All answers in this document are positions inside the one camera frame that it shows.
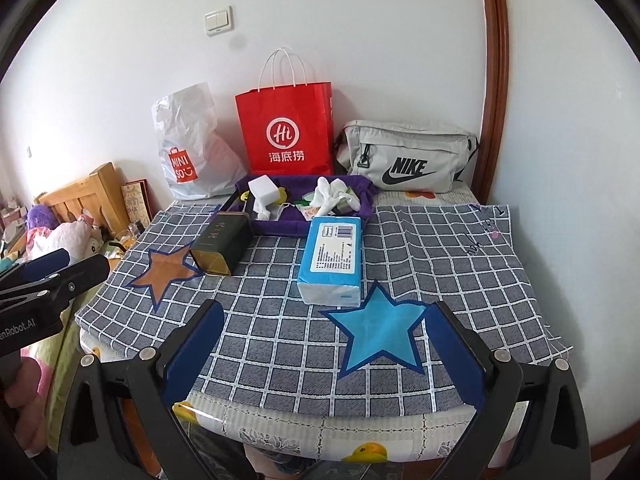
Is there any green bed sheet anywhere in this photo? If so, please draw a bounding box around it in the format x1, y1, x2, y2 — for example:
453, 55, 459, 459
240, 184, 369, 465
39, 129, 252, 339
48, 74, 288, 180
45, 260, 126, 411

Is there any purple plush toy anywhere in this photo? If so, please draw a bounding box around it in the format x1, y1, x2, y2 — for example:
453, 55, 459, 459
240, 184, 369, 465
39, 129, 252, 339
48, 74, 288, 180
27, 205, 56, 228

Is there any patterned picture book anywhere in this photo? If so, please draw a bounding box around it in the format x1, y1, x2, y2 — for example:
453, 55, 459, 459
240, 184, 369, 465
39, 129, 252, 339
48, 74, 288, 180
121, 180, 153, 226

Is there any purple fabric tray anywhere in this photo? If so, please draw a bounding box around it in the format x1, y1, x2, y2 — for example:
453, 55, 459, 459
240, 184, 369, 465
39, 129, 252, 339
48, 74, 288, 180
220, 174, 380, 237

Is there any brown wooden door frame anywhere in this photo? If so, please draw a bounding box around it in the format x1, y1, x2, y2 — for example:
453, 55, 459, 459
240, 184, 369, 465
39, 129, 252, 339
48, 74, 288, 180
475, 0, 511, 198

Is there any brown star patch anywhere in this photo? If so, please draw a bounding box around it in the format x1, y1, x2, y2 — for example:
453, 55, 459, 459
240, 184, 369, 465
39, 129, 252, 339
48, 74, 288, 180
125, 242, 203, 311

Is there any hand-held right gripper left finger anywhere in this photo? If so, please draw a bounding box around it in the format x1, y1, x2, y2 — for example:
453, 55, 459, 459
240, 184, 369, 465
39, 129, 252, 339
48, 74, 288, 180
59, 299, 226, 480

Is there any wooden headboard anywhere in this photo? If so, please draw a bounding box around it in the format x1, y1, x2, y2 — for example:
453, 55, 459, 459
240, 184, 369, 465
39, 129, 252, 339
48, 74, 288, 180
35, 162, 132, 233

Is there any white charger block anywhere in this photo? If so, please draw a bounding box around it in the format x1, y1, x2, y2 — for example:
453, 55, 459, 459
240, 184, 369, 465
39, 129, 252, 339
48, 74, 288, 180
249, 175, 282, 206

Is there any white plastic shopping bag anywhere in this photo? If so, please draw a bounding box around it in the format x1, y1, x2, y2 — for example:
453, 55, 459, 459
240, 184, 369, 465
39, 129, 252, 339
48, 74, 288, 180
151, 81, 248, 201

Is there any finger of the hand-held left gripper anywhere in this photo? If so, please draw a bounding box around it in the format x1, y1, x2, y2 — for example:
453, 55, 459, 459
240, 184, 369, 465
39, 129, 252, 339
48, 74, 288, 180
0, 248, 70, 286
0, 255, 110, 312

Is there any yellow mesh pouch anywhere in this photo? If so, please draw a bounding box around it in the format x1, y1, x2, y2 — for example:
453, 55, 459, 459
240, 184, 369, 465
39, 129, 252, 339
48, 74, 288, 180
239, 187, 291, 207

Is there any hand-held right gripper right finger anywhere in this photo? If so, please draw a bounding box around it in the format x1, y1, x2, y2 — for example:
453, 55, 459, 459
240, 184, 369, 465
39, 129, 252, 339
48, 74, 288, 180
424, 301, 591, 480

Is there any grey waist bag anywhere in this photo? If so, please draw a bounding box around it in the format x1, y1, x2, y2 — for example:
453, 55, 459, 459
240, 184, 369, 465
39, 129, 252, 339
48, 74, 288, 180
335, 120, 480, 193

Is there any white light switch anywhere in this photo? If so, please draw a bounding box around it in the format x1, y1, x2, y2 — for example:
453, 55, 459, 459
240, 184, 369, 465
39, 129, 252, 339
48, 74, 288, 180
204, 6, 234, 36

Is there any colourful quilt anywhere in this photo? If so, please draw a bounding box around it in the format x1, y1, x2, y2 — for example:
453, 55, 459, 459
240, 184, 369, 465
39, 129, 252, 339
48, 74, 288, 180
0, 215, 111, 281

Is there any person's left hand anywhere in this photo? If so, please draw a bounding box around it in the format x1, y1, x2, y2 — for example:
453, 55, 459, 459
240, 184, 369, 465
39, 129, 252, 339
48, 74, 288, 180
2, 359, 48, 413

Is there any dark tea tin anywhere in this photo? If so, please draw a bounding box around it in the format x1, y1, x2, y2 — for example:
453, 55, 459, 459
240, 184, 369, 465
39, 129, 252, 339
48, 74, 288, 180
190, 211, 253, 276

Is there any grey checked tablecloth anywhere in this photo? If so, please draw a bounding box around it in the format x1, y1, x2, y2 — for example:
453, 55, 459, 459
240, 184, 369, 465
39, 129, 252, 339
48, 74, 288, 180
75, 200, 573, 418

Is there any white duck print table cover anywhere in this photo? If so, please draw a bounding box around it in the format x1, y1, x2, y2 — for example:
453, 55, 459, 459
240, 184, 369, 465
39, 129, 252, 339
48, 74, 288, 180
80, 332, 531, 466

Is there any white glove green cuff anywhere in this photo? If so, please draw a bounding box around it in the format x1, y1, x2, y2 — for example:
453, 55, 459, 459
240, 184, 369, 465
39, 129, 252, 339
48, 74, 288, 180
311, 176, 346, 209

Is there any blue star patch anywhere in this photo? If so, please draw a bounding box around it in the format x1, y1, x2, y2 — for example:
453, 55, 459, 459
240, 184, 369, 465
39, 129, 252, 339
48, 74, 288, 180
320, 280, 431, 376

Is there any blue tissue pack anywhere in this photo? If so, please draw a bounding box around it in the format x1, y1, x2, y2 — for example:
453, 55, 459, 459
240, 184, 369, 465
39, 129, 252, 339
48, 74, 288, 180
297, 216, 363, 307

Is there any red paper bag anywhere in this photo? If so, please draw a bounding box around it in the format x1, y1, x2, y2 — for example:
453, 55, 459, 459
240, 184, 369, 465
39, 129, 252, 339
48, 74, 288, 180
235, 47, 335, 176

